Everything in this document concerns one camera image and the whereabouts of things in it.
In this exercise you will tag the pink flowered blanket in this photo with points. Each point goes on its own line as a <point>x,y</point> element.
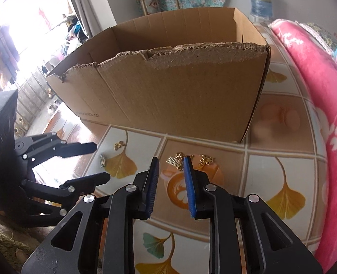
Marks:
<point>328,91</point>

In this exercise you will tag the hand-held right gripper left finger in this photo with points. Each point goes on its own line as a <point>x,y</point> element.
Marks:
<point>152,188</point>

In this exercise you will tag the hanging dark clothes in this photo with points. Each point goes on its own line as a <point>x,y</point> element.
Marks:
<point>2,54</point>

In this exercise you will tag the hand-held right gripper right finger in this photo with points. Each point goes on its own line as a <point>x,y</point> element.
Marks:
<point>189,188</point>

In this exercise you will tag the small gold earring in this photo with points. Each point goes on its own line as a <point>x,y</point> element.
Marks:
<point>118,145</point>

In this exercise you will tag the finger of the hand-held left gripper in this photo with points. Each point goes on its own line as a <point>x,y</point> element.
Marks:
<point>79,147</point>
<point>85,182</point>

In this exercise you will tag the olive fleece cloth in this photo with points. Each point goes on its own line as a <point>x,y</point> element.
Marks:
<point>8,242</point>

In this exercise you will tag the silver bar earring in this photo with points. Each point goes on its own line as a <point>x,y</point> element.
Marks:
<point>102,161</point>

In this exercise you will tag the blue water bottle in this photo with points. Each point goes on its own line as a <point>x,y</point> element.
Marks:
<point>260,2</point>

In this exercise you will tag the gold comb-shaped earring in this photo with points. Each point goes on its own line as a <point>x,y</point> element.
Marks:
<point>172,161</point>

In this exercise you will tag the brown cardboard box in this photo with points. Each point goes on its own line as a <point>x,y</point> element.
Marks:
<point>171,97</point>

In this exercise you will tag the grey lace-trimmed quilt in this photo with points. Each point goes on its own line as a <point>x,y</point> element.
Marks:
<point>322,34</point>

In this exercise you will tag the grey window curtain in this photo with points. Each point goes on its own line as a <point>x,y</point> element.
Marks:
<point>94,5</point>

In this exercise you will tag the patterned tablecloth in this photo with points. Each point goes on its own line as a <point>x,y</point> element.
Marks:
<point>271,177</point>

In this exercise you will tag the pile of clothes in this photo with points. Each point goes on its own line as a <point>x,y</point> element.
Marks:
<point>75,31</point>

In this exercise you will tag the grey cabinet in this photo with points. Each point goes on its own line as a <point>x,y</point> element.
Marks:
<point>37,91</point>

